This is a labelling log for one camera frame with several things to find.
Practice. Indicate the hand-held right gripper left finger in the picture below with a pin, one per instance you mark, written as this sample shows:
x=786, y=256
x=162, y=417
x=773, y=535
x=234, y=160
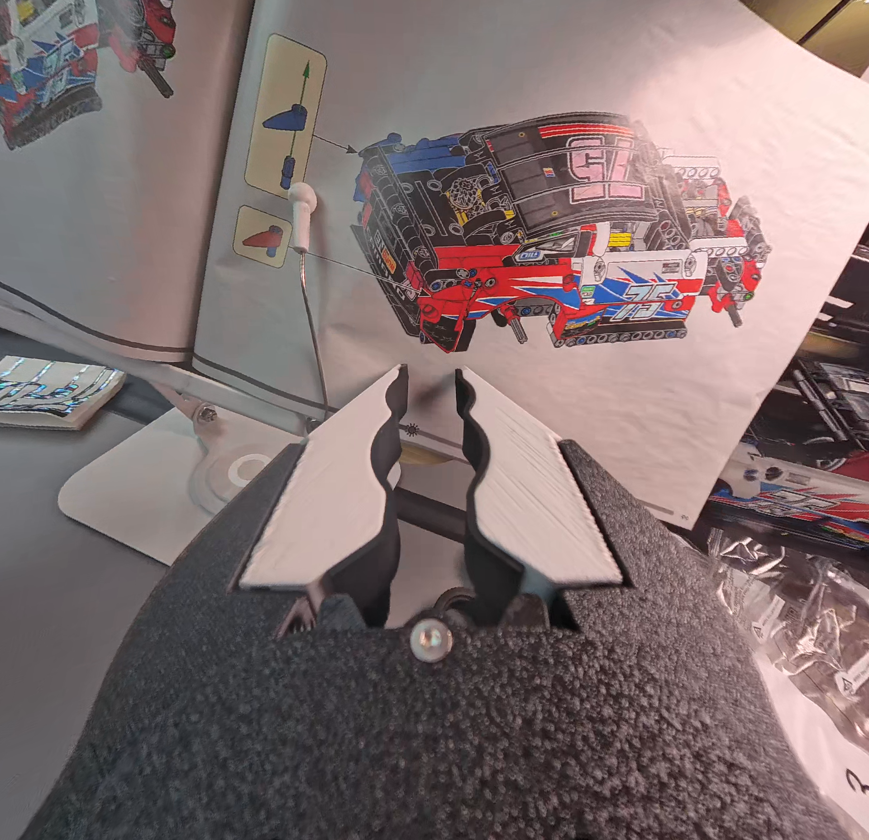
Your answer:
x=319, y=507

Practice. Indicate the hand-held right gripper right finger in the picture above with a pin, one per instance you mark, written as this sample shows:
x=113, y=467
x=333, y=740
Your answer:
x=536, y=507

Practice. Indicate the toy car instruction booklet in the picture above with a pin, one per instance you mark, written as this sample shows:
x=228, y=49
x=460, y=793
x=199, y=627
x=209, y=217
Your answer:
x=543, y=73

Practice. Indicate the white metal book stand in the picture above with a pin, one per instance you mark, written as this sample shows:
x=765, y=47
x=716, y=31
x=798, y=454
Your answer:
x=115, y=507

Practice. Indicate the clear plastic bag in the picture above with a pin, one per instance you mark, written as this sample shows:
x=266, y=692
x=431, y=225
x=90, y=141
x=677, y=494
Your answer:
x=781, y=582
x=828, y=752

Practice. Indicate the black toy car set box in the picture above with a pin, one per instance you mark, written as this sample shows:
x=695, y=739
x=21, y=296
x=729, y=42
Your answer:
x=794, y=507

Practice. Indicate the folded shiny sticker sheet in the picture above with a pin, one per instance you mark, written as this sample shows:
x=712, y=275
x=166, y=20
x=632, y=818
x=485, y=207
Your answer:
x=47, y=395

